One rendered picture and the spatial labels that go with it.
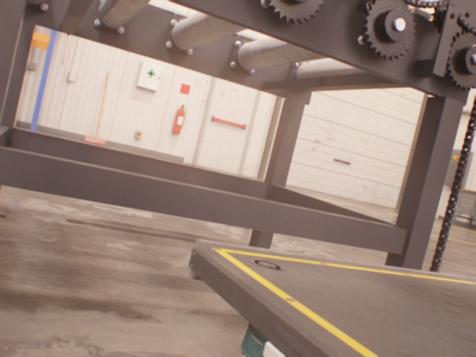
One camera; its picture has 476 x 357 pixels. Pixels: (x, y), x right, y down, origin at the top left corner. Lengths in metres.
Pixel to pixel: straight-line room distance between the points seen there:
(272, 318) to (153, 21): 1.81
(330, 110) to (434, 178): 10.49
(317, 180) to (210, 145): 2.84
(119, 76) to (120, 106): 0.59
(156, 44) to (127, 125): 8.21
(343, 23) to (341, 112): 10.83
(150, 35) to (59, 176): 1.13
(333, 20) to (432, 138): 0.47
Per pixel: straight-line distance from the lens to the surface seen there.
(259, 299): 0.45
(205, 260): 0.56
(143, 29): 2.13
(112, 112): 10.25
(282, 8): 1.23
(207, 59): 2.19
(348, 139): 12.33
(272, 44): 1.87
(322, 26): 1.34
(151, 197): 1.16
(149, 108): 10.39
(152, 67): 10.27
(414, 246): 1.55
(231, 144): 10.89
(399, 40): 1.38
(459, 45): 1.56
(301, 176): 11.73
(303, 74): 2.23
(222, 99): 10.78
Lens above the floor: 0.44
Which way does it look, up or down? 4 degrees down
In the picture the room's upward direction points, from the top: 13 degrees clockwise
